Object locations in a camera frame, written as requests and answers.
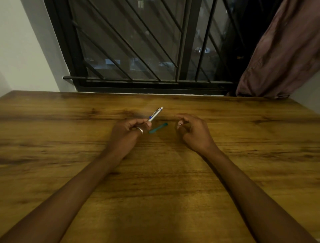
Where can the person's left fingers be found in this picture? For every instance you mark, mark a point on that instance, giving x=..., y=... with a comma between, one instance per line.
x=140, y=122

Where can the black window frame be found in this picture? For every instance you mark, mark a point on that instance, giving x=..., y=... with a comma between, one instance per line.
x=72, y=50

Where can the person's right forearm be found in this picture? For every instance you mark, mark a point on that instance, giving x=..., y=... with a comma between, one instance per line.
x=252, y=197

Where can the person's right thumb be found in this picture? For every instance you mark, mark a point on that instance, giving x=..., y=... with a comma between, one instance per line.
x=182, y=130

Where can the teal pen barrel piece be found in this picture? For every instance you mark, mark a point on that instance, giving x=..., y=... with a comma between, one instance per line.
x=158, y=128

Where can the white pen with blue clip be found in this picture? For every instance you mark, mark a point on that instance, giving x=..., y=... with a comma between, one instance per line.
x=156, y=114

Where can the person's right hand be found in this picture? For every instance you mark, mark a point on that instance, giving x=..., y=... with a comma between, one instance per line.
x=198, y=136

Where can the person's left forearm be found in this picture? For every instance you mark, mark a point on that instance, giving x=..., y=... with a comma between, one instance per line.
x=62, y=197

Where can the person's left hand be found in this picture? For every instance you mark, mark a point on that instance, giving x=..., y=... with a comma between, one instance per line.
x=123, y=136

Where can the black metal window grille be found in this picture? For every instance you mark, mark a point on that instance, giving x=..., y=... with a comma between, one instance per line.
x=130, y=45

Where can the mauve fabric curtain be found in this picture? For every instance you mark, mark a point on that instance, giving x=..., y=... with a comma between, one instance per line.
x=282, y=55

